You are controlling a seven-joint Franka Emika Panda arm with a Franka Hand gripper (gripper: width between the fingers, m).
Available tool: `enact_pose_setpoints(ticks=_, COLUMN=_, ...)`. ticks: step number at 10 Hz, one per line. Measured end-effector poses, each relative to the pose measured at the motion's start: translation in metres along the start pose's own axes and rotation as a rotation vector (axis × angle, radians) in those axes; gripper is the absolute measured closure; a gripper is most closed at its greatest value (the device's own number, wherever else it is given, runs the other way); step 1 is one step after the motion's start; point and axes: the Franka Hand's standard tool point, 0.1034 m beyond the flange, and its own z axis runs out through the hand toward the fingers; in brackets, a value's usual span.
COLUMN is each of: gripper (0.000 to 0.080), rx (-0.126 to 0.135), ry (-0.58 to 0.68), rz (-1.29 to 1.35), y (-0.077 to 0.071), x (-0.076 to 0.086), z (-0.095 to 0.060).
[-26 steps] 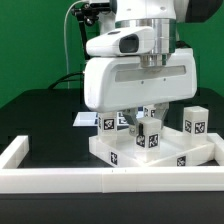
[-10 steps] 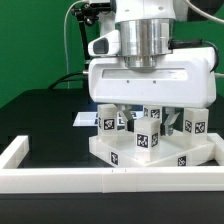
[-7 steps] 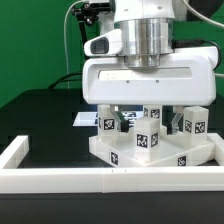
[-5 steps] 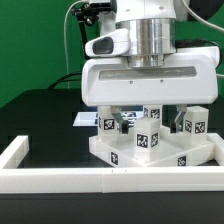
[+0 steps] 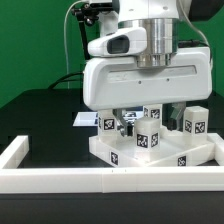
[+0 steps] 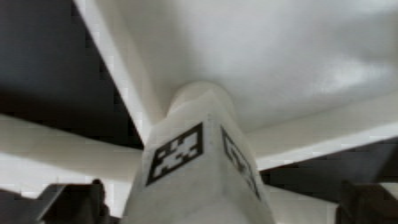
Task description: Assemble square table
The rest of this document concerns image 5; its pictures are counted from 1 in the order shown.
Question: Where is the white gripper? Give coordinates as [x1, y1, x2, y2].
[83, 47, 212, 137]

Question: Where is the white square table top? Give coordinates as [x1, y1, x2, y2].
[89, 127, 215, 167]

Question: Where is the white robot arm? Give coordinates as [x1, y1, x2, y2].
[74, 0, 212, 136]

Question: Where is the white sheet with tags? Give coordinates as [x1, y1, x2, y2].
[73, 111, 138, 127]

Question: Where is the white U-shaped obstacle fence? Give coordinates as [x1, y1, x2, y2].
[0, 135, 224, 194]

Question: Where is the white cable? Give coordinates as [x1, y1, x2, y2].
[63, 0, 88, 90]

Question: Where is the black cable bundle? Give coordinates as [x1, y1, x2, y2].
[48, 6, 98, 90]

